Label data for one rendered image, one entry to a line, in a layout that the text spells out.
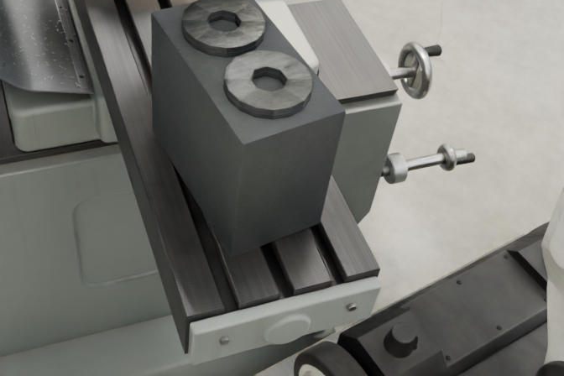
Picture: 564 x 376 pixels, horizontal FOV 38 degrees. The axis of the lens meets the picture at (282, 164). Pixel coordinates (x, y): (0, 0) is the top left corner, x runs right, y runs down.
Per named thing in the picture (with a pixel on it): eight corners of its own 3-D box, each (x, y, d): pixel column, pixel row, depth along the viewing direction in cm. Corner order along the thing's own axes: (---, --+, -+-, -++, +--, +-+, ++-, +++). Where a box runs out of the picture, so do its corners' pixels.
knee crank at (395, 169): (464, 150, 170) (472, 131, 166) (478, 171, 167) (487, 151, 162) (371, 169, 164) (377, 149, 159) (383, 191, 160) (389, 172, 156)
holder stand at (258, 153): (235, 104, 107) (248, -23, 92) (321, 223, 95) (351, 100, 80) (151, 130, 102) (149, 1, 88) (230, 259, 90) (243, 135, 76)
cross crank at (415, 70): (414, 70, 172) (427, 26, 163) (440, 107, 165) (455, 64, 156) (346, 81, 167) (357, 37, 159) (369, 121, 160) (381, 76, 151)
